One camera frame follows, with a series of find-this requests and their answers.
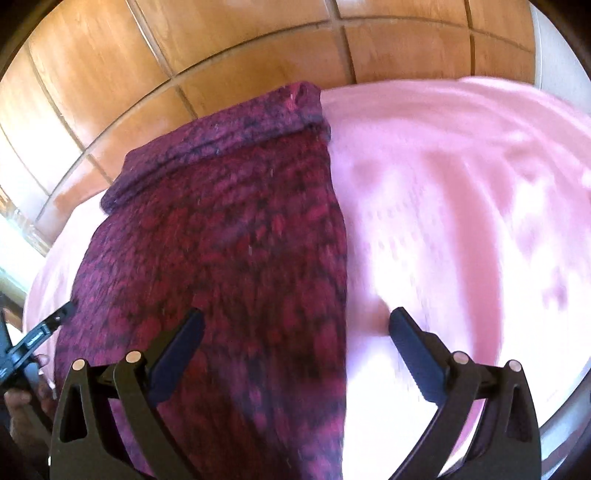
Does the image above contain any person's left hand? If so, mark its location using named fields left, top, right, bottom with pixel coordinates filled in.
left=4, top=353, right=59, bottom=446

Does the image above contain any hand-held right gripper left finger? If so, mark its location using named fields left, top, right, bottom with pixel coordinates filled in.
left=47, top=308, right=206, bottom=480

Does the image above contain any bright window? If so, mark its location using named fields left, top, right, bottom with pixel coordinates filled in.
left=0, top=185, right=51, bottom=306

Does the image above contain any pink bed sheet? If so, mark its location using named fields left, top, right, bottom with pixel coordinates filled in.
left=23, top=76, right=591, bottom=480

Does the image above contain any dark red floral knit garment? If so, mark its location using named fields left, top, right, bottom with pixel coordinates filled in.
left=53, top=82, right=352, bottom=480

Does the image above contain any wooden panelled wardrobe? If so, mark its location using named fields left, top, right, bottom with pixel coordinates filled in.
left=0, top=0, right=542, bottom=254

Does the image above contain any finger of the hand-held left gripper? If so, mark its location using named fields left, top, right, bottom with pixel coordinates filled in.
left=20, top=300, right=78, bottom=350

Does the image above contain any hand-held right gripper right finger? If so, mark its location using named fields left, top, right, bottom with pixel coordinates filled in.
left=388, top=306, right=543, bottom=480

